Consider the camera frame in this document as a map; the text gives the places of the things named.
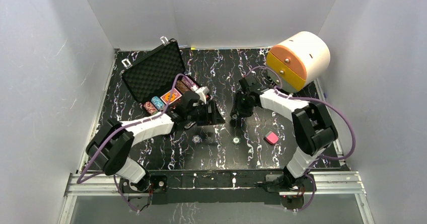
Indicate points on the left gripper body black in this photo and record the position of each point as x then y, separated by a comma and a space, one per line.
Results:
209, 112

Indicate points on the round orange yellow drawer cabinet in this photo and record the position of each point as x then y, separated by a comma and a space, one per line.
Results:
298, 60

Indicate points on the purple green chip row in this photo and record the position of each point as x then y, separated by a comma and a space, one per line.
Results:
189, 83

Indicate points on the black poker chip case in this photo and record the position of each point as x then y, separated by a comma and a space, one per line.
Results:
156, 73

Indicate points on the green poker chip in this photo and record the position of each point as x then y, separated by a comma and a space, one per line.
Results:
236, 140

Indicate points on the orange big blind button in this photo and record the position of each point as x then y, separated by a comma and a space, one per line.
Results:
169, 97

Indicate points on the brown chip row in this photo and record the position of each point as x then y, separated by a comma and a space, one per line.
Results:
182, 87

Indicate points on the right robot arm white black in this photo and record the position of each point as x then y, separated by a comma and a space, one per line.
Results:
313, 127

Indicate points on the red playing card deck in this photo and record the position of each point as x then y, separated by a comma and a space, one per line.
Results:
177, 99

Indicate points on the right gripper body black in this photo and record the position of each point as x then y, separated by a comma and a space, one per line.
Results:
242, 104

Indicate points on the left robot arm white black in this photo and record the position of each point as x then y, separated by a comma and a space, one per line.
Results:
109, 148

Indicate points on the blue orange chip row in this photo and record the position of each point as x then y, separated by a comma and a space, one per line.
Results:
158, 103

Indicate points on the pink dealer button block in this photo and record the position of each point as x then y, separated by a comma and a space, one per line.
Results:
271, 138

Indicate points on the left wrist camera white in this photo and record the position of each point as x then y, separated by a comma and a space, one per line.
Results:
203, 92

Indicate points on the aluminium rail frame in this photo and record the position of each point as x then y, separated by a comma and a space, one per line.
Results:
340, 196

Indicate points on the red green chip row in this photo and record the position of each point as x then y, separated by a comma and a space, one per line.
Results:
150, 108

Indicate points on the blue white poker chip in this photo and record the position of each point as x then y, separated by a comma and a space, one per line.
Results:
196, 139

